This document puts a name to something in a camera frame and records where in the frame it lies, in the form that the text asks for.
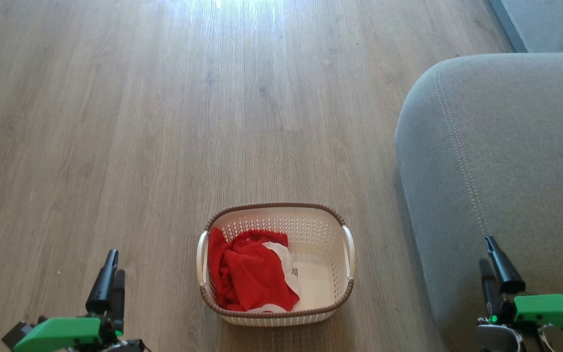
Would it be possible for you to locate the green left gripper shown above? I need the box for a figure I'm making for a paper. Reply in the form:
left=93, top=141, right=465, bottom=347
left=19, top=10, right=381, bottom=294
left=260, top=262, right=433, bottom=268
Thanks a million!
left=14, top=249, right=126, bottom=352

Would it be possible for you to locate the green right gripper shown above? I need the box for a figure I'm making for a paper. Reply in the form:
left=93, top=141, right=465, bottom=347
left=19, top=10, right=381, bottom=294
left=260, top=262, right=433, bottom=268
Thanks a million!
left=479, top=236, right=563, bottom=346

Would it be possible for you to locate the red garment with white cuffs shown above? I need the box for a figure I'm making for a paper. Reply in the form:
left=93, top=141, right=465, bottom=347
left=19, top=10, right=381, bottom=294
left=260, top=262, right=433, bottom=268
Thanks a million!
left=208, top=227, right=302, bottom=313

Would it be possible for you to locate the red garment with white hem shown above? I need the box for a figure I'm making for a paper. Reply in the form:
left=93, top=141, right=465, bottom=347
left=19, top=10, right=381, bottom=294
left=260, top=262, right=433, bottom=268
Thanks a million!
left=233, top=229, right=290, bottom=248

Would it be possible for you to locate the grey sofa seat section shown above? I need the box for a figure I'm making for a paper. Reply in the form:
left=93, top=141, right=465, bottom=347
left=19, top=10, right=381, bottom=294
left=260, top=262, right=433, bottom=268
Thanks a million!
left=488, top=0, right=563, bottom=54

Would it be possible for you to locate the cream woven plastic laundry basket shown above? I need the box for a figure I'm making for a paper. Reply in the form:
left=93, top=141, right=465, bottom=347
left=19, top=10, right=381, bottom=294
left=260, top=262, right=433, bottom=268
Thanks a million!
left=196, top=202, right=356, bottom=327

